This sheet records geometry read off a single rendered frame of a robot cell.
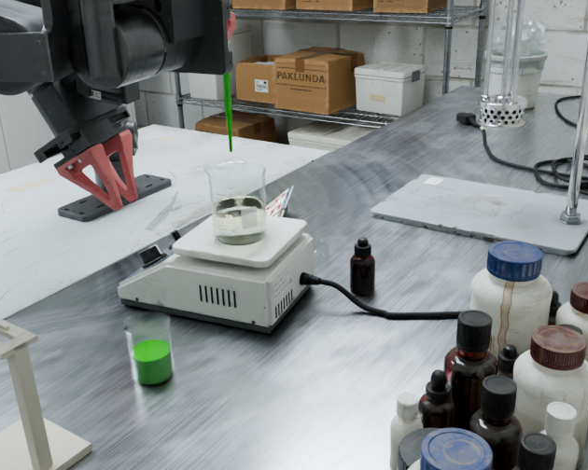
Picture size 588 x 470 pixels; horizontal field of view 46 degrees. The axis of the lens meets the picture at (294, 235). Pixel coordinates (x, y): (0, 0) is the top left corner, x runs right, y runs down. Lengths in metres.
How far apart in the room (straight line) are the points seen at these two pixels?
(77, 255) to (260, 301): 0.35
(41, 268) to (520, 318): 0.62
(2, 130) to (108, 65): 2.93
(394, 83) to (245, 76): 0.77
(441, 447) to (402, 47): 2.97
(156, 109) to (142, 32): 3.78
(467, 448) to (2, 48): 0.42
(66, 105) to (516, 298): 0.49
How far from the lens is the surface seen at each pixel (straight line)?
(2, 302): 0.91
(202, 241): 0.77
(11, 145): 3.49
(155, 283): 0.80
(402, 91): 3.01
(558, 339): 0.57
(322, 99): 3.08
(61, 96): 0.79
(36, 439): 0.60
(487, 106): 1.01
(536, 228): 1.02
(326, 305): 0.81
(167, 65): 0.59
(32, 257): 1.02
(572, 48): 3.09
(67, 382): 0.73
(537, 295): 0.65
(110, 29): 0.54
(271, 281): 0.73
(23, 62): 0.55
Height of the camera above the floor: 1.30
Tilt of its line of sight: 24 degrees down
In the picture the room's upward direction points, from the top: 2 degrees counter-clockwise
